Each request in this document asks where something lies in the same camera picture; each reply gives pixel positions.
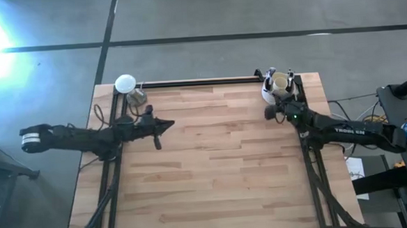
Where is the white ribbed brush organizer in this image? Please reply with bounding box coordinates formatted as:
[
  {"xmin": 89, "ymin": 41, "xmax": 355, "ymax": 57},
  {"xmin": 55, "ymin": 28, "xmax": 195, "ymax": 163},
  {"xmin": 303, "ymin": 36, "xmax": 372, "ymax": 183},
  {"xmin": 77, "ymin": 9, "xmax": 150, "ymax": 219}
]
[{"xmin": 259, "ymin": 69, "xmax": 298, "ymax": 107}]

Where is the grey metal stand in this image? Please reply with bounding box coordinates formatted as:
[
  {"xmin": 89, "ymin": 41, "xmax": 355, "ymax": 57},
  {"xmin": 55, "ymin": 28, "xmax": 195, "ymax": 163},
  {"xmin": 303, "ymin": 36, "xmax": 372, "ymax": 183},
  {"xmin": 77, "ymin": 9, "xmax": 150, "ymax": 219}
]
[{"xmin": 0, "ymin": 135, "xmax": 45, "ymax": 228}]

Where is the grey cart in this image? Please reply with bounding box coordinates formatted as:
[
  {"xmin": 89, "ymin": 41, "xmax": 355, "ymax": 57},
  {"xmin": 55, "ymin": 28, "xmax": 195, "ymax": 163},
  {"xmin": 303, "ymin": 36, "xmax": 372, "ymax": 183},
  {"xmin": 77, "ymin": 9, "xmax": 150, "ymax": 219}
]
[{"xmin": 376, "ymin": 82, "xmax": 407, "ymax": 196}]

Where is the white paper sheet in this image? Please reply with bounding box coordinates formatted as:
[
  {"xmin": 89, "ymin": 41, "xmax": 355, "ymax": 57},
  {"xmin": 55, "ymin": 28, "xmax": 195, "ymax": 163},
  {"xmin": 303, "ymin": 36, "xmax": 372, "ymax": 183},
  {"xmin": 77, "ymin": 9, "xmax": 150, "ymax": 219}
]
[{"xmin": 344, "ymin": 155, "xmax": 371, "ymax": 202}]

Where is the yellow cable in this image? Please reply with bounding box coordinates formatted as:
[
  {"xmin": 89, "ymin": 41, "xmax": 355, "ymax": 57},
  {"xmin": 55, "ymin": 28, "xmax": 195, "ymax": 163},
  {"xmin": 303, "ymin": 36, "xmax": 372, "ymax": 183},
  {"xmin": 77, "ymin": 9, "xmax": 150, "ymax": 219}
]
[{"xmin": 362, "ymin": 114, "xmax": 388, "ymax": 126}]

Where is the black cart base beam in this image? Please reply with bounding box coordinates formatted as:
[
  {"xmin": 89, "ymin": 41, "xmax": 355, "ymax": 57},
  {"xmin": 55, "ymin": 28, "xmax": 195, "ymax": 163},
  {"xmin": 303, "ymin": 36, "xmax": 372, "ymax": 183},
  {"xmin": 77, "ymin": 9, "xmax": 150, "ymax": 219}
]
[{"xmin": 351, "ymin": 167, "xmax": 407, "ymax": 196}]

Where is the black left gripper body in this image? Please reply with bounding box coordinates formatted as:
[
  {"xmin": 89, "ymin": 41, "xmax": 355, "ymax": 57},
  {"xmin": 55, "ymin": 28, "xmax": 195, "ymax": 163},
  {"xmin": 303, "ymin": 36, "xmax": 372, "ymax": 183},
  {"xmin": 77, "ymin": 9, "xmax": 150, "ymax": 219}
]
[{"xmin": 135, "ymin": 104, "xmax": 164, "ymax": 152}]

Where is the white lamp on stand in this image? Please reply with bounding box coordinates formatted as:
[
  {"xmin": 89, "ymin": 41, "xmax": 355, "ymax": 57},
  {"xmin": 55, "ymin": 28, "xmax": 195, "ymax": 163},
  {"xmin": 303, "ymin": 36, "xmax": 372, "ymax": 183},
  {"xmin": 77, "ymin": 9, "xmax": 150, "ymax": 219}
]
[{"xmin": 114, "ymin": 73, "xmax": 148, "ymax": 109}]

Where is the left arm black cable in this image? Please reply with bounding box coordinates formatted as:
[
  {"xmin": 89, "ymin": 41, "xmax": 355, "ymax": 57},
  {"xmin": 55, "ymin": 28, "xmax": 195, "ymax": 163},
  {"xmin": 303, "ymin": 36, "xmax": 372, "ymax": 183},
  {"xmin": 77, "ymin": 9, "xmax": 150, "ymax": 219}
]
[{"xmin": 93, "ymin": 101, "xmax": 146, "ymax": 127}]

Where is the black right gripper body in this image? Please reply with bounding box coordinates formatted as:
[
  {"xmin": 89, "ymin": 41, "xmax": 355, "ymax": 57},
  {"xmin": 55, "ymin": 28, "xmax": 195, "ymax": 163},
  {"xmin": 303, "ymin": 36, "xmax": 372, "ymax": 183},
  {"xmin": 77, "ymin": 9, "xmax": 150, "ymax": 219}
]
[{"xmin": 263, "ymin": 98, "xmax": 312, "ymax": 128}]

